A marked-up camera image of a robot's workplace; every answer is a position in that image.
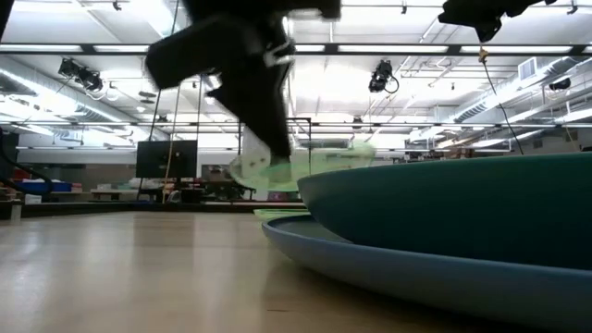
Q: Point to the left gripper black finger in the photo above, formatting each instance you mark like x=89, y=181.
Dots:
x=263, y=115

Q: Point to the transparent green plastic plate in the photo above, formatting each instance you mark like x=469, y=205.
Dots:
x=277, y=214
x=324, y=162

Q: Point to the dark teal bowl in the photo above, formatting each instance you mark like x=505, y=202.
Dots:
x=439, y=208

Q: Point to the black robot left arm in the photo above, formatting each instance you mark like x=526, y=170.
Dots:
x=259, y=7

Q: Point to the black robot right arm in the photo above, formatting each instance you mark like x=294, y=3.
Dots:
x=485, y=14

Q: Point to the black monitor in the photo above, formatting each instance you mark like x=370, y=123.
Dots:
x=166, y=159

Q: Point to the black ceiling spotlight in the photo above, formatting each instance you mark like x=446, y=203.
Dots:
x=559, y=84
x=85, y=76
x=381, y=74

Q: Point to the blue storage bin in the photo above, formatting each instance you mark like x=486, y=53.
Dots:
x=44, y=187

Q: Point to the transparent blue plastic plate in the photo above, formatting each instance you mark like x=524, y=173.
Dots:
x=416, y=282

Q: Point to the white box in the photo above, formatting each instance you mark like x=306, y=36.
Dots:
x=33, y=199

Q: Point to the black overhead frame bar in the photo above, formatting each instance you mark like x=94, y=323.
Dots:
x=330, y=48

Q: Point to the black aluminium table frame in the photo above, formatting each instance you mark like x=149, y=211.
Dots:
x=139, y=209

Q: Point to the silver ceiling duct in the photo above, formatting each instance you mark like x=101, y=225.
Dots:
x=46, y=92
x=499, y=99

